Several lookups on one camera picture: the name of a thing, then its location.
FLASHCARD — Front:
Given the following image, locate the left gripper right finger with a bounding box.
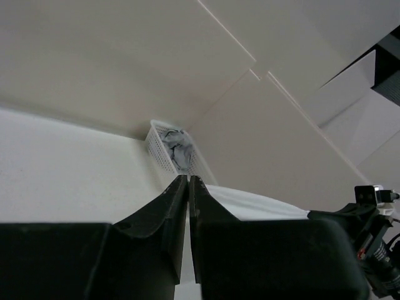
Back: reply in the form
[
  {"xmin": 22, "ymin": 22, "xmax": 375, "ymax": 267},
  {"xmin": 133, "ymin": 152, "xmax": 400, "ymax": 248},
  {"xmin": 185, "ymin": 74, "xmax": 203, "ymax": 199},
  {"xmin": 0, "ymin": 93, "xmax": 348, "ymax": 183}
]
[{"xmin": 189, "ymin": 176, "xmax": 370, "ymax": 299}]

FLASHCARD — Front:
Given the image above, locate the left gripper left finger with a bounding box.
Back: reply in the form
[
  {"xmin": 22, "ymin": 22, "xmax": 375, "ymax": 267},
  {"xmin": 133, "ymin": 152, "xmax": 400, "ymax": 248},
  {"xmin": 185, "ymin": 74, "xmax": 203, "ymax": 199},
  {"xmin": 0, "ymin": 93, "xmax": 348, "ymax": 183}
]
[{"xmin": 1, "ymin": 176, "xmax": 188, "ymax": 299}]

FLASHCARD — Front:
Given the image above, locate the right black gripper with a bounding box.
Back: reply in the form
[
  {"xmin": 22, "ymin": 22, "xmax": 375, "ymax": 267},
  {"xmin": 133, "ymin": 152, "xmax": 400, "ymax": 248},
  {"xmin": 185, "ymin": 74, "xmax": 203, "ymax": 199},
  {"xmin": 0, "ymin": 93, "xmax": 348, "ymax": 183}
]
[{"xmin": 307, "ymin": 203, "xmax": 399, "ymax": 299}]

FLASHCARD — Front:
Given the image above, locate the white tank top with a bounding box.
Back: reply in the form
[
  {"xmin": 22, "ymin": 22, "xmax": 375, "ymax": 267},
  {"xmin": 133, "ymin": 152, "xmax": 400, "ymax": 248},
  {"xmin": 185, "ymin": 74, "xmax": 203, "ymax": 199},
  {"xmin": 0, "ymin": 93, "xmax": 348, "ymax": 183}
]
[{"xmin": 206, "ymin": 184, "xmax": 310, "ymax": 221}]

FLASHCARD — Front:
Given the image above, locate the grey tank top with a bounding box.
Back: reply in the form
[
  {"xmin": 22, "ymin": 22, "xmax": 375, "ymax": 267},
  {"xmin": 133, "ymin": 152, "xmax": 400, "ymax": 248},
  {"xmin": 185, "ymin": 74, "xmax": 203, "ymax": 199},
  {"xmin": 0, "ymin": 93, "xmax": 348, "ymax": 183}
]
[{"xmin": 160, "ymin": 128, "xmax": 193, "ymax": 172}]

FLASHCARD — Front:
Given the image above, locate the white plastic basket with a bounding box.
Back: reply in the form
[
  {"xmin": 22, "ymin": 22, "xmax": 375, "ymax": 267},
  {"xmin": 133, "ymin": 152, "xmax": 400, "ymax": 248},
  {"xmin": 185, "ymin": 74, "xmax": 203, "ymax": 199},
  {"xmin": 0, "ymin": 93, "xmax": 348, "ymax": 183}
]
[{"xmin": 145, "ymin": 120, "xmax": 217, "ymax": 187}]

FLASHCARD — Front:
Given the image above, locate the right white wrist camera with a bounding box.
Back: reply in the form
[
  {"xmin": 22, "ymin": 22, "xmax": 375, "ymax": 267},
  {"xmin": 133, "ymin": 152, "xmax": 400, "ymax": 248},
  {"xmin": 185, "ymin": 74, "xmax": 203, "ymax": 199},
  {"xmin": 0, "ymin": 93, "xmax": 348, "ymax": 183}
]
[{"xmin": 354, "ymin": 185, "xmax": 399, "ymax": 216}]

